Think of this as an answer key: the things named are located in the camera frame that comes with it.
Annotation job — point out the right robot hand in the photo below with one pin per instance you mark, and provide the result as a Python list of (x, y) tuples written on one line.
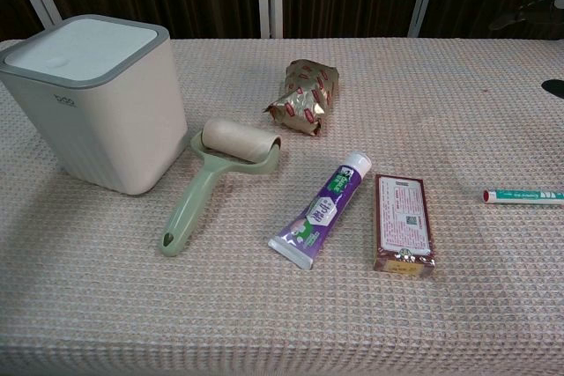
[(529, 15)]

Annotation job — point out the white lidded trash bin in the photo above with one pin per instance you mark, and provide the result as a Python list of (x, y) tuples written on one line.
[(101, 116)]

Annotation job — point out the green white ointment tube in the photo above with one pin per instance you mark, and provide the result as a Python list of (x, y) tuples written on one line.
[(524, 196)]

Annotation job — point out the gold foil snack package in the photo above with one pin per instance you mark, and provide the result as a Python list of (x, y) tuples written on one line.
[(306, 96)]

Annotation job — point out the red brown medicine box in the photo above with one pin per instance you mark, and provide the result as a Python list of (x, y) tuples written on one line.
[(403, 217)]

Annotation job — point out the purple toothpaste tube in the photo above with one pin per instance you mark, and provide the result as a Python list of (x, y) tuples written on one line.
[(319, 213)]

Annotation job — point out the beige waffle weave tablecloth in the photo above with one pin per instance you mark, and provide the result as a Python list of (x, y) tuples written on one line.
[(282, 261)]

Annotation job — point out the green lint roller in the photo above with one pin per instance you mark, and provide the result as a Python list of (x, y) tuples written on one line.
[(200, 173)]

